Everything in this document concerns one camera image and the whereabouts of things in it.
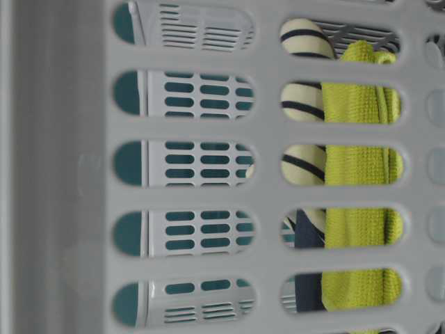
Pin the grey plastic shopping basket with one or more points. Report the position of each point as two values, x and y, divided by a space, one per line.
61 130

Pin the yellow-green microfibre cloth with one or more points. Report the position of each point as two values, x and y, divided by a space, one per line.
352 165

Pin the cream navy striped cloth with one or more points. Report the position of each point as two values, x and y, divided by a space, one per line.
302 101

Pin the dark navy cloth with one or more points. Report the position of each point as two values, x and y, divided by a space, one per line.
308 285

